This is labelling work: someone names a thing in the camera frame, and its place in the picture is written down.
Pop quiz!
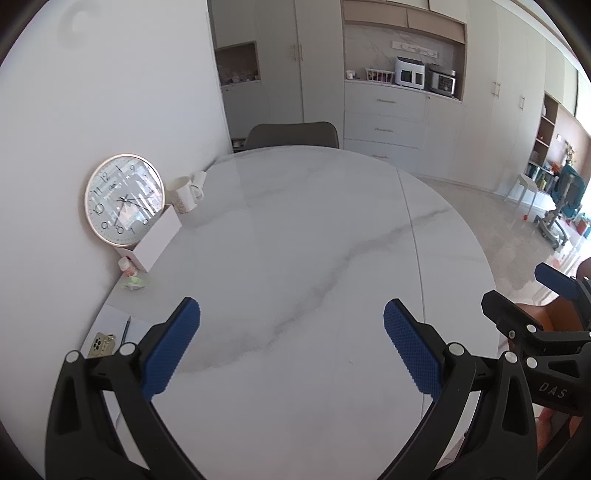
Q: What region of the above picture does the white stool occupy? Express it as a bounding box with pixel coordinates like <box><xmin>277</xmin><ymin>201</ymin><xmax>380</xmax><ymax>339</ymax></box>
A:
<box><xmin>505</xmin><ymin>173</ymin><xmax>539</xmax><ymax>210</ymax></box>

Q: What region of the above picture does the white box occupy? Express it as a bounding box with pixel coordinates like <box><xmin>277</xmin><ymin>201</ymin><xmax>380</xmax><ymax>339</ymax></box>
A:
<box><xmin>121</xmin><ymin>209</ymin><xmax>183</xmax><ymax>272</ymax></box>

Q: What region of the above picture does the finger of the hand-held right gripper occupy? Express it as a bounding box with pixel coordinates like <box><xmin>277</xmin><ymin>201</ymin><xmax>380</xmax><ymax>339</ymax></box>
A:
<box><xmin>481</xmin><ymin>290</ymin><xmax>543</xmax><ymax>340</ymax></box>
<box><xmin>534</xmin><ymin>262</ymin><xmax>591</xmax><ymax>303</ymax></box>

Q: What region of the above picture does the person's right hand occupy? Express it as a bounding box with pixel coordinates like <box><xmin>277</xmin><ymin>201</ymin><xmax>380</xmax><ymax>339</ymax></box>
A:
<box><xmin>538</xmin><ymin>408</ymin><xmax>555</xmax><ymax>455</ymax></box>

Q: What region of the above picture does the white countertop appliance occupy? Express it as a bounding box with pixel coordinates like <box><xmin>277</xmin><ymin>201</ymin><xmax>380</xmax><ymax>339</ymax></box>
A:
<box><xmin>394</xmin><ymin>56</ymin><xmax>428</xmax><ymax>89</ymax></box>

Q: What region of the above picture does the orange leather chair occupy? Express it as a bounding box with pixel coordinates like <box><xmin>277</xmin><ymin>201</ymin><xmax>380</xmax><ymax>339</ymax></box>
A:
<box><xmin>510</xmin><ymin>256</ymin><xmax>591</xmax><ymax>352</ymax></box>

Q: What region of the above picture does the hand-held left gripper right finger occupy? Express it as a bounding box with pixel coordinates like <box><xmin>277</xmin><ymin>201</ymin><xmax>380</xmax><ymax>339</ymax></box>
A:
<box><xmin>383</xmin><ymin>298</ymin><xmax>539</xmax><ymax>480</ymax></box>

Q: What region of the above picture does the wooden bookshelf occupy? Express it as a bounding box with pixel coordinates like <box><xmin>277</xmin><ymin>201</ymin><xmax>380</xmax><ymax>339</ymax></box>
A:
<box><xmin>526</xmin><ymin>91</ymin><xmax>578</xmax><ymax>185</ymax></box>

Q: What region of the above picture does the white tall cabinet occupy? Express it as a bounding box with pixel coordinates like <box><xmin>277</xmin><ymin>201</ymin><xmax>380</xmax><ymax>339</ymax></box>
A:
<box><xmin>208</xmin><ymin>0</ymin><xmax>345</xmax><ymax>151</ymax></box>

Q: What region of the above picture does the grey chair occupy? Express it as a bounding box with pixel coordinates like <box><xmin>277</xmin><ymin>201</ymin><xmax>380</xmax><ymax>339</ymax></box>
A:
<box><xmin>244</xmin><ymin>122</ymin><xmax>340</xmax><ymax>152</ymax></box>

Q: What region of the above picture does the gold phone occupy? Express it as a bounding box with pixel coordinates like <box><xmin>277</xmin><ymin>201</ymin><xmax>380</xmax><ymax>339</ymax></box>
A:
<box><xmin>87</xmin><ymin>333</ymin><xmax>116</xmax><ymax>358</ymax></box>

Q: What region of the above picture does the teal office chair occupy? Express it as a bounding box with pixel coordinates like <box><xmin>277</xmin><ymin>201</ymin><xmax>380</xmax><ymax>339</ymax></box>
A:
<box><xmin>534</xmin><ymin>164</ymin><xmax>585</xmax><ymax>250</ymax></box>

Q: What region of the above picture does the white wall hook rail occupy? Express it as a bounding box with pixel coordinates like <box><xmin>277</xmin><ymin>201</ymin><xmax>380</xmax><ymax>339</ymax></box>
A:
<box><xmin>392</xmin><ymin>41</ymin><xmax>439</xmax><ymax>57</ymax></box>

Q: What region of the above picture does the upper wood cabinet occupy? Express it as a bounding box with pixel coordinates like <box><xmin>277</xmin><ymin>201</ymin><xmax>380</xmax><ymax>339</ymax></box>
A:
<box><xmin>342</xmin><ymin>0</ymin><xmax>468</xmax><ymax>44</ymax></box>

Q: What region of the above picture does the white patterned mug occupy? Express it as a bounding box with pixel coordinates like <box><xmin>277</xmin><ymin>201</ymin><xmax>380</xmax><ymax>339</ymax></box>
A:
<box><xmin>166</xmin><ymin>175</ymin><xmax>204</xmax><ymax>214</ymax></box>

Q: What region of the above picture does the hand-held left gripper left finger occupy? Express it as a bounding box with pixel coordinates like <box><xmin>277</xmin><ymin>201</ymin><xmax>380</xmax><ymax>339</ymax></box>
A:
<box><xmin>45</xmin><ymin>296</ymin><xmax>206</xmax><ymax>480</ymax></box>

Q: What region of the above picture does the white wardrobe cabinet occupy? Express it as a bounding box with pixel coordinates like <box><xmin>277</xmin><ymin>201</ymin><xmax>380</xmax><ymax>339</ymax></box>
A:
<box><xmin>464</xmin><ymin>0</ymin><xmax>548</xmax><ymax>197</ymax></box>

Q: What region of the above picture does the white drawer cabinet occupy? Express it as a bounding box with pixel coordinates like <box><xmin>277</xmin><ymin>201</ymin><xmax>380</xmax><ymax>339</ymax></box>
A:
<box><xmin>344</xmin><ymin>79</ymin><xmax>465</xmax><ymax>178</ymax></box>

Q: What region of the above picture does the silver countertop oven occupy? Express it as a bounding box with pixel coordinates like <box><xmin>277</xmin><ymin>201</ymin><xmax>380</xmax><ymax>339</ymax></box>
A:
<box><xmin>427</xmin><ymin>65</ymin><xmax>458</xmax><ymax>95</ymax></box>

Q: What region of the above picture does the white paper sheet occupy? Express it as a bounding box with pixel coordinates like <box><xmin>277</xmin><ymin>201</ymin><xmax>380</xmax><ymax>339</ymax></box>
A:
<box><xmin>79</xmin><ymin>302</ymin><xmax>155</xmax><ymax>358</ymax></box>

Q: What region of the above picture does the round wall clock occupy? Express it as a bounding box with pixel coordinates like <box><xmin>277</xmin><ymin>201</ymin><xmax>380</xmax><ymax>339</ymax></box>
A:
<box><xmin>84</xmin><ymin>153</ymin><xmax>164</xmax><ymax>246</ymax></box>

